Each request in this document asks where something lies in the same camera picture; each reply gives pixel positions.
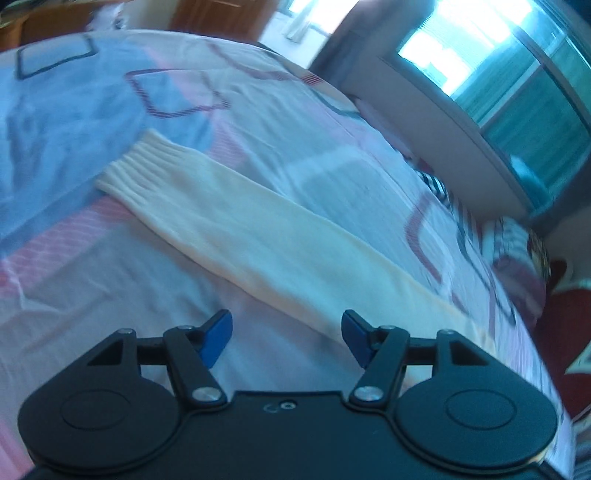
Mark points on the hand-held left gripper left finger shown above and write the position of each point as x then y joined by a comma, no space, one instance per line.
217,334

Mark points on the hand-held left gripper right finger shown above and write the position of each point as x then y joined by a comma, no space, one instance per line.
356,334

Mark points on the cream knit sweater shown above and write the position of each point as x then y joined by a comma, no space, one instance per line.
258,230

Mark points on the striped pillow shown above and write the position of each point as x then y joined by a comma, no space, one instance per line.
512,258

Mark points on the patterned pink blue bed cover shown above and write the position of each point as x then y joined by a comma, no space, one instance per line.
277,138

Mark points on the red heart-shaped headboard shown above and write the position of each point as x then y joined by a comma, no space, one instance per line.
565,332

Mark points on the brown grey curtain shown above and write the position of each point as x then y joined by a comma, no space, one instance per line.
360,41

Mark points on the large glass window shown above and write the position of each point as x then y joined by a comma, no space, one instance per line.
508,74

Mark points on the wooden door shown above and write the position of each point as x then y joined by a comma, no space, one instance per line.
217,16

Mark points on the small side window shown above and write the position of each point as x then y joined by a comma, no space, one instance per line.
307,18

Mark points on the wooden furniture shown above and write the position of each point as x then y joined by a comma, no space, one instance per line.
41,23

